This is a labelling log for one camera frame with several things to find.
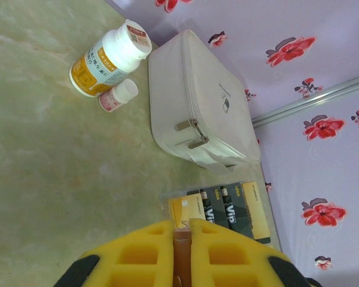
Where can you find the aluminium frame post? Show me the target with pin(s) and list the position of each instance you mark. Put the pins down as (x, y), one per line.
(317, 98)

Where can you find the gold VIP card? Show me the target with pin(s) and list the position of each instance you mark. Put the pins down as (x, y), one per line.
(258, 215)
(176, 212)
(194, 206)

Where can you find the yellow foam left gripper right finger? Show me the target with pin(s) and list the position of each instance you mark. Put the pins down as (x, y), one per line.
(227, 260)

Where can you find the white square box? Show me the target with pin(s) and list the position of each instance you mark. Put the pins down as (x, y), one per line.
(197, 98)

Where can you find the black VIP card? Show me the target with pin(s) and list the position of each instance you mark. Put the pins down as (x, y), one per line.
(211, 213)
(231, 213)

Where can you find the small white pink-label medicine bottle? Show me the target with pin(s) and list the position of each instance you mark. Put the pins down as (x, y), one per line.
(116, 97)

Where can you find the large white orange-label medicine bottle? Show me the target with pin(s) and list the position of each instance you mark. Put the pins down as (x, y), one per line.
(107, 59)

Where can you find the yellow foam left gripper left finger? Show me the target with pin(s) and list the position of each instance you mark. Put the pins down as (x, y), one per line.
(137, 257)

